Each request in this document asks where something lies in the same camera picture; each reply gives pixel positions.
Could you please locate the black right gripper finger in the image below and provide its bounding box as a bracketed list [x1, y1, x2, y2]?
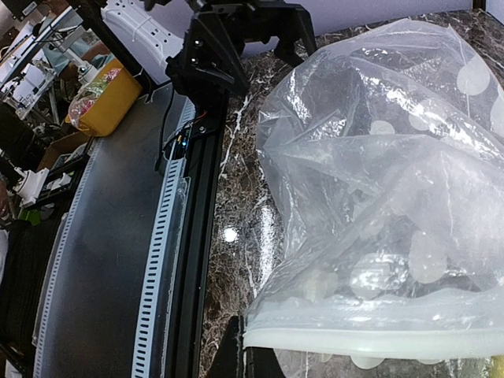
[208, 315, 285, 378]

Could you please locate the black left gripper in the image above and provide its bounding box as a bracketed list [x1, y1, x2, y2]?
[166, 1, 315, 95]

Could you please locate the clear zip top bag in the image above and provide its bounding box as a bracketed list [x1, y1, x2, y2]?
[243, 19, 503, 362]

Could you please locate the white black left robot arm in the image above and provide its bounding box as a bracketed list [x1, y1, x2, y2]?
[101, 1, 317, 98]

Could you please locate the yellow storage bin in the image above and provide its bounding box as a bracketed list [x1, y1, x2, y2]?
[65, 58, 143, 137]

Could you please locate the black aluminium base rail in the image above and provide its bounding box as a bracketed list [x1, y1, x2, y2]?
[164, 91, 229, 377]

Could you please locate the grey slotted cable duct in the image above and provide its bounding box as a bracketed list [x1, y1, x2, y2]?
[33, 91, 194, 377]

